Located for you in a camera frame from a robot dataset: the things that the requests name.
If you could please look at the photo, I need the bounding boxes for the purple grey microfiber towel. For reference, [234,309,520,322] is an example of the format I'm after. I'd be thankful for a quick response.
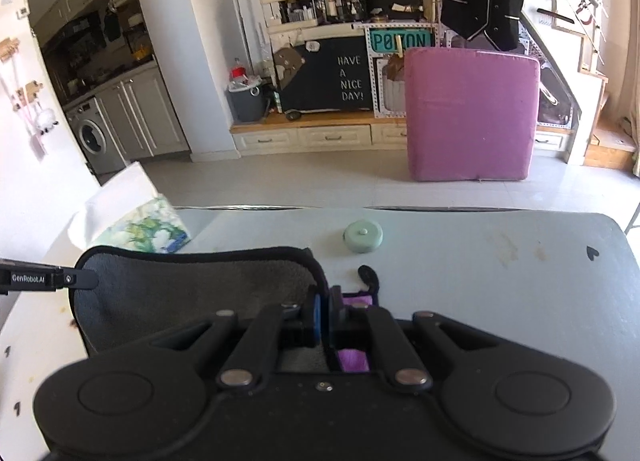
[68,247,369,373]

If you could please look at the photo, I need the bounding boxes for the staircase with metal railing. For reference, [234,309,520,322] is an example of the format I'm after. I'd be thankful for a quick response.
[523,0,636,172]

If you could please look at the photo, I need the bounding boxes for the floral tissue box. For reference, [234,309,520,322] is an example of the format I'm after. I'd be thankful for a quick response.
[67,163,191,254]

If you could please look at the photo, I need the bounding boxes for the pink upholstered chair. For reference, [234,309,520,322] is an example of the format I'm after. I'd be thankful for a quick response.
[405,47,540,181]

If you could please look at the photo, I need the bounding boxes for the grey trash bin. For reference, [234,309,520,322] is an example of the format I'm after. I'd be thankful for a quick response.
[227,77,268,124]

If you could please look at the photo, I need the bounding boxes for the white shelf with bottles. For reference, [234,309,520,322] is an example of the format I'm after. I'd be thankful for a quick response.
[260,0,321,35]

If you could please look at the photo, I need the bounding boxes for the black have a nice day cabinet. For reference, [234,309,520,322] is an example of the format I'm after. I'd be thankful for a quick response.
[273,36,373,113]

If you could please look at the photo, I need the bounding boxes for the cream drawer platform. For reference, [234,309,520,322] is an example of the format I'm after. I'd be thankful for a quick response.
[230,111,574,156]

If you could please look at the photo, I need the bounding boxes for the pink wall hanging ribbons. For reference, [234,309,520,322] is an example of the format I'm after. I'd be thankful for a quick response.
[1,37,58,161]

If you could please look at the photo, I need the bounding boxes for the silver washing machine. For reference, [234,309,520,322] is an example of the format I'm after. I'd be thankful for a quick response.
[65,97,127,175]

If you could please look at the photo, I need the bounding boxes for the cream kitchen base cabinet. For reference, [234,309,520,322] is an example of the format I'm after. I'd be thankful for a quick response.
[96,63,190,161]

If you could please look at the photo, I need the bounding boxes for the small green round lid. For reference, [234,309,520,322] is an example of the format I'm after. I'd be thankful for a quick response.
[343,219,384,254]

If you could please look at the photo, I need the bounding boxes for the teal potion sign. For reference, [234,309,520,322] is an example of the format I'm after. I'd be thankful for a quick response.
[369,28,432,54]

